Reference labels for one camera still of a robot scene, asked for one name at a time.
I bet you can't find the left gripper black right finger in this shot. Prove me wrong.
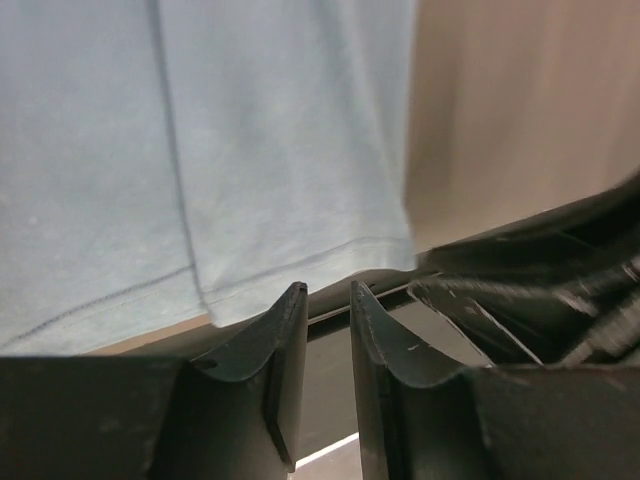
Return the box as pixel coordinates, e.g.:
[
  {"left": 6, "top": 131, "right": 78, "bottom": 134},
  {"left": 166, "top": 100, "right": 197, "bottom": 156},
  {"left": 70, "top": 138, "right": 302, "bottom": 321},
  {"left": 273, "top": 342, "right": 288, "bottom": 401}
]
[{"left": 350, "top": 282, "right": 492, "bottom": 479}]

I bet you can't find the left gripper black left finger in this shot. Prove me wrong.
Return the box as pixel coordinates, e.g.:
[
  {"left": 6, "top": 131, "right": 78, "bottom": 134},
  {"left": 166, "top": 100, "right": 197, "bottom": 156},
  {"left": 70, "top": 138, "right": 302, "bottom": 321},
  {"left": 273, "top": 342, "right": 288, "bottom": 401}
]
[{"left": 149, "top": 282, "right": 308, "bottom": 479}]

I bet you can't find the grey-blue t-shirt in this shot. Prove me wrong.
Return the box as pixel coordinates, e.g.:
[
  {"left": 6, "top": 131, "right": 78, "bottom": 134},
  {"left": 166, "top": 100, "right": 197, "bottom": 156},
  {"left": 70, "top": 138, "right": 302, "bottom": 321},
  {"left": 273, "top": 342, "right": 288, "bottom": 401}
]
[{"left": 1, "top": 1, "right": 417, "bottom": 354}]

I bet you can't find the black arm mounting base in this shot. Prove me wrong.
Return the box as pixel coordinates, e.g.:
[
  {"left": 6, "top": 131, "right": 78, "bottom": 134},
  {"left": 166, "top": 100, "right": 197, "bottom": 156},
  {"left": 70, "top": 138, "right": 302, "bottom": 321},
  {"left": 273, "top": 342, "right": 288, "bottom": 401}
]
[{"left": 294, "top": 169, "right": 640, "bottom": 466}]

